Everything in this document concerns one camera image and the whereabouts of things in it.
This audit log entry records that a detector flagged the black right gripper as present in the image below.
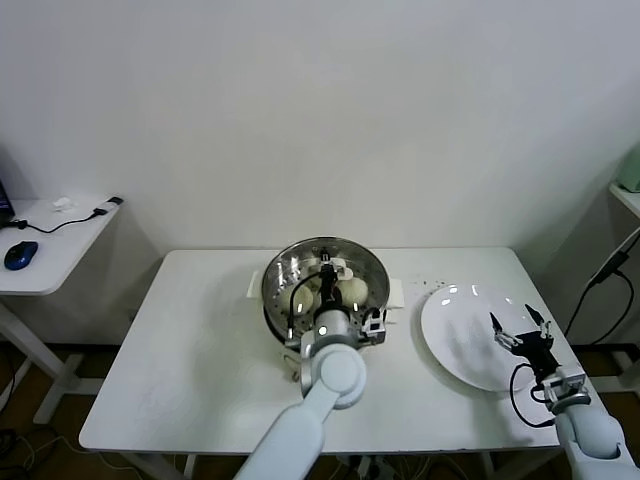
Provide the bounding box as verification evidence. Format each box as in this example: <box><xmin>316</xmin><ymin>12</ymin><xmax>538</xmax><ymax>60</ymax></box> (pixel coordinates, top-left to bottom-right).
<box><xmin>488</xmin><ymin>303</ymin><xmax>562</xmax><ymax>382</ymax></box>

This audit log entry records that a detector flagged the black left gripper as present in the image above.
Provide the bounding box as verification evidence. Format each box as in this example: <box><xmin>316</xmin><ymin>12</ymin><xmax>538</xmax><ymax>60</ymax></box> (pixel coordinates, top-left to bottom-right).
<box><xmin>317</xmin><ymin>246</ymin><xmax>344</xmax><ymax>313</ymax></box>

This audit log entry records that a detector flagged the steel steamer pot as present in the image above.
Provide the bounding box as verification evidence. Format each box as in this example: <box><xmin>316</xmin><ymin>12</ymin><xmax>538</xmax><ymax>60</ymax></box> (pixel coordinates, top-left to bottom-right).
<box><xmin>248</xmin><ymin>269</ymin><xmax>406</xmax><ymax>385</ymax></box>

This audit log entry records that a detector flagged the stainless steel steamer basket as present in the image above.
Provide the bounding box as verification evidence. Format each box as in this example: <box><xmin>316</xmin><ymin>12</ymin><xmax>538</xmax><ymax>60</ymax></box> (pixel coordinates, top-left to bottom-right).
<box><xmin>261</xmin><ymin>235</ymin><xmax>392</xmax><ymax>351</ymax></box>

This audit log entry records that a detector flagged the white round plate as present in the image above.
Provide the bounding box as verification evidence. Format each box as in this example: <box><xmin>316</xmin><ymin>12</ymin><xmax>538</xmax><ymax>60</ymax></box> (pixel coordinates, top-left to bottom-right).
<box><xmin>419</xmin><ymin>283</ymin><xmax>546</xmax><ymax>394</ymax></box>

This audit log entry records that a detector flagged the white shelf with brace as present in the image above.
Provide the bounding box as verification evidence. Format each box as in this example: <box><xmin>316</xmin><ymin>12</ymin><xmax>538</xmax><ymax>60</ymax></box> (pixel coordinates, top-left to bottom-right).
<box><xmin>589</xmin><ymin>183</ymin><xmax>640</xmax><ymax>286</ymax></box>

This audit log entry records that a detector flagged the pale green appliance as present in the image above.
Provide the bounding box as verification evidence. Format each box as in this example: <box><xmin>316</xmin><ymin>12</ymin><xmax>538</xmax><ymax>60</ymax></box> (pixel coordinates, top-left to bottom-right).
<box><xmin>617</xmin><ymin>147</ymin><xmax>640</xmax><ymax>194</ymax></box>

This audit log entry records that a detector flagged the white side desk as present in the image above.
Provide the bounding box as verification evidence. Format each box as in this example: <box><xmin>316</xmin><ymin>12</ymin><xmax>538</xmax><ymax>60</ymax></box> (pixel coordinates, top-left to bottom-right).
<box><xmin>0</xmin><ymin>198</ymin><xmax>124</xmax><ymax>426</ymax></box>

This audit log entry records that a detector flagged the blue computer mouse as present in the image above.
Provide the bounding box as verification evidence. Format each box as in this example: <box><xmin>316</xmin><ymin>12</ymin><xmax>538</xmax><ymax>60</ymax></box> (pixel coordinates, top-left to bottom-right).
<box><xmin>3</xmin><ymin>239</ymin><xmax>39</xmax><ymax>271</ymax></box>

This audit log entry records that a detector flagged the dark laptop screen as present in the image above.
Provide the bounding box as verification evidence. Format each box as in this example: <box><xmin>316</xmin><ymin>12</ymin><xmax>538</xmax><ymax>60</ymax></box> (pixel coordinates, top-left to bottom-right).
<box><xmin>0</xmin><ymin>174</ymin><xmax>16</xmax><ymax>231</ymax></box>

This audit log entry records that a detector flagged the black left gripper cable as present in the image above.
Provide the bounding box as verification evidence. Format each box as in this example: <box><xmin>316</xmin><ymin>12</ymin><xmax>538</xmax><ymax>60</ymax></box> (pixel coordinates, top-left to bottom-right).
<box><xmin>285</xmin><ymin>269</ymin><xmax>324</xmax><ymax>349</ymax></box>

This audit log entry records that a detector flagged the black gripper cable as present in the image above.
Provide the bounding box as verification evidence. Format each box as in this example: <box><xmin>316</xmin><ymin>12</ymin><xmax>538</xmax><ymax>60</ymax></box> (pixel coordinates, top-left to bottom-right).
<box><xmin>509</xmin><ymin>362</ymin><xmax>556</xmax><ymax>429</ymax></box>
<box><xmin>285</xmin><ymin>269</ymin><xmax>324</xmax><ymax>349</ymax></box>

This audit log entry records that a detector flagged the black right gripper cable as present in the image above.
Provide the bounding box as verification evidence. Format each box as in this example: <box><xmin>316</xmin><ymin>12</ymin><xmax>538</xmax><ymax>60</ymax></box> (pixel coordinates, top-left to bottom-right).
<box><xmin>509</xmin><ymin>362</ymin><xmax>556</xmax><ymax>429</ymax></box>

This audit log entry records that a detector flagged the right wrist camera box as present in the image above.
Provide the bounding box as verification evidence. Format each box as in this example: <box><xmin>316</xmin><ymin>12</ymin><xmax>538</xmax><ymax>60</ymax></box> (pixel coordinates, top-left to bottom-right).
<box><xmin>539</xmin><ymin>369</ymin><xmax>591</xmax><ymax>414</ymax></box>

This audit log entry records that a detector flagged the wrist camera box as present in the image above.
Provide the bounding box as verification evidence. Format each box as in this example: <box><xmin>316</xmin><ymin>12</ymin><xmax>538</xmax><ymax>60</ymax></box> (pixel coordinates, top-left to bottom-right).
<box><xmin>360</xmin><ymin>307</ymin><xmax>389</xmax><ymax>346</ymax></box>
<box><xmin>539</xmin><ymin>369</ymin><xmax>591</xmax><ymax>414</ymax></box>

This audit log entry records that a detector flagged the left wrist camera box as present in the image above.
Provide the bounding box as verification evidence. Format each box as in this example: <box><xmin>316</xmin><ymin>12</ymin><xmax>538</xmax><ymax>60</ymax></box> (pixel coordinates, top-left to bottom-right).
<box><xmin>360</xmin><ymin>307</ymin><xmax>389</xmax><ymax>346</ymax></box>

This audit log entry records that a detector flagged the black power cable with plug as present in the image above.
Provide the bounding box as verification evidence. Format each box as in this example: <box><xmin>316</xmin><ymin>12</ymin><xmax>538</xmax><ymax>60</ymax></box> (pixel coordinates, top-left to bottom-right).
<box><xmin>563</xmin><ymin>251</ymin><xmax>637</xmax><ymax>349</ymax></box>

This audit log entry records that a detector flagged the black cable with adapter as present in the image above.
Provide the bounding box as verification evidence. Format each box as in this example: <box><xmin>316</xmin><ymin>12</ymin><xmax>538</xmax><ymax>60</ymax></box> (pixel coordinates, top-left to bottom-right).
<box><xmin>9</xmin><ymin>196</ymin><xmax>125</xmax><ymax>235</ymax></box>

